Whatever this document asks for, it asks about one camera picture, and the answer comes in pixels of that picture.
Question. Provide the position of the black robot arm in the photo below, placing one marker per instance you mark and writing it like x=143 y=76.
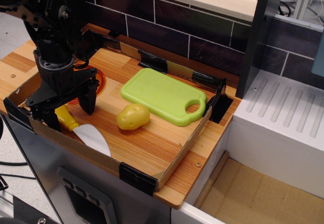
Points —
x=51 y=27

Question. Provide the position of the dark grey vertical post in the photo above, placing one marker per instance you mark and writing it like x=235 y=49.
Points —
x=262 y=22

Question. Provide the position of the cardboard fence with black tape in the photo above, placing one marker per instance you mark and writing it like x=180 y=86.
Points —
x=175 y=156

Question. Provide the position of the orange transparent pot lid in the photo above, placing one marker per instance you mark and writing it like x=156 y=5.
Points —
x=100 y=77

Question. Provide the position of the yellow toy potato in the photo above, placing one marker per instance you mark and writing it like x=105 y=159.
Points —
x=132 y=117

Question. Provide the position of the yellow-handled white toy knife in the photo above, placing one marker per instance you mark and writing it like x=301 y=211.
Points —
x=87 y=133

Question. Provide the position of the green plastic cutting board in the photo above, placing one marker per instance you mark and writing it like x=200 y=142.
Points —
x=165 y=97

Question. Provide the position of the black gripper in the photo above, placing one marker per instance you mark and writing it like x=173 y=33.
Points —
x=59 y=85

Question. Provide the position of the white toy sink drainboard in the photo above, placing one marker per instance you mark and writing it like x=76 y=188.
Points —
x=277 y=130

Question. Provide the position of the silver toy oven front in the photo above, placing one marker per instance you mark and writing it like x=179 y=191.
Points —
x=81 y=192

